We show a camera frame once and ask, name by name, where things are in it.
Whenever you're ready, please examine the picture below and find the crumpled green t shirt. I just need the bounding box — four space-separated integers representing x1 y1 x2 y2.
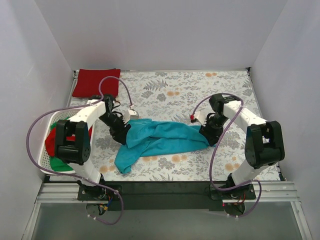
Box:
49 122 73 172

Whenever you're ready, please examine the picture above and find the floral patterned table mat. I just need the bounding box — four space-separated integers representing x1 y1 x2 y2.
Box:
90 71 260 181

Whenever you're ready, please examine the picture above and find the aluminium frame rail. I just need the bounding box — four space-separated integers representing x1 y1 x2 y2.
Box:
23 181 312 240

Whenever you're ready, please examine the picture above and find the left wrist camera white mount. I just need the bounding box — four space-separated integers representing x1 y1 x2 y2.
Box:
123 108 140 124

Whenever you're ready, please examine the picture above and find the teal t shirt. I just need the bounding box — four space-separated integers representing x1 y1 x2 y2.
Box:
114 118 209 174

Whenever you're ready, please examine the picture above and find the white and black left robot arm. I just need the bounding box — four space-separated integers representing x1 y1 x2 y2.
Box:
54 94 131 200

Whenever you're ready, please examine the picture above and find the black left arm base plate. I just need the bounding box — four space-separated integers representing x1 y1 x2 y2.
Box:
76 180 120 201

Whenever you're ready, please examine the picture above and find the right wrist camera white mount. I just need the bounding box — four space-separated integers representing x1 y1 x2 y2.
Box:
190 111 207 127

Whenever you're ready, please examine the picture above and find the crumpled red t shirt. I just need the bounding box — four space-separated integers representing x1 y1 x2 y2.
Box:
44 123 93 157

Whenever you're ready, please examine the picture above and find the folded red t shirt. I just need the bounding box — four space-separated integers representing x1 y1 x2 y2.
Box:
72 68 121 98

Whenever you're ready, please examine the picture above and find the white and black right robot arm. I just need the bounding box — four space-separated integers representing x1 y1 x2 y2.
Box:
190 93 285 199

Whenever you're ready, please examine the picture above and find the white plastic laundry basket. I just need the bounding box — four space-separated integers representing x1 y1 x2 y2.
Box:
37 107 82 175

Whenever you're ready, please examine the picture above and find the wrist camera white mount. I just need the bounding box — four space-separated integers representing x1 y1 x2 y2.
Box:
123 108 140 124
190 111 207 127

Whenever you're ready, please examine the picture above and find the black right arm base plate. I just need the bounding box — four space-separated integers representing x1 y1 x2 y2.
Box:
208 184 256 201

